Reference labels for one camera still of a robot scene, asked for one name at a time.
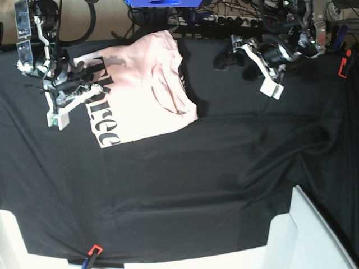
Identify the black power strip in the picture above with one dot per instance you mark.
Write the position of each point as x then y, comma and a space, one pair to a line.
216, 21

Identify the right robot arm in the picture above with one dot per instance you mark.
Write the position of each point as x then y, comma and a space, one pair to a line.
44, 56

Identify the red black clamp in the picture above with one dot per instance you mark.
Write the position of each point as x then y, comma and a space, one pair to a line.
344, 65
92, 255

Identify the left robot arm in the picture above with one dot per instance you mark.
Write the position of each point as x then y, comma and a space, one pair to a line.
300, 32

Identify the red black clamp bottom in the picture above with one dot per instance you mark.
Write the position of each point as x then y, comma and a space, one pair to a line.
92, 255

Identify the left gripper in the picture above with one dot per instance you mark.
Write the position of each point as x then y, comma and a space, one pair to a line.
273, 52

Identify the white camera bracket right arm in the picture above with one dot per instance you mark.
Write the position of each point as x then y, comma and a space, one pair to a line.
70, 106

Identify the pink T-shirt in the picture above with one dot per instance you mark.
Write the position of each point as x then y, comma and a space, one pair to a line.
146, 95

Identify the red black clamp right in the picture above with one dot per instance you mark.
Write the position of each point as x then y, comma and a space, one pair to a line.
344, 65

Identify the black table cloth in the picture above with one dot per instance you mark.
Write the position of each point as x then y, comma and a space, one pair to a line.
210, 188

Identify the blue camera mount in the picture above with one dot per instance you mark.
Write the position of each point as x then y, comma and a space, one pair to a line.
163, 3

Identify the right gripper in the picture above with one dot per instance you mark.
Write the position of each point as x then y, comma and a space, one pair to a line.
71, 82

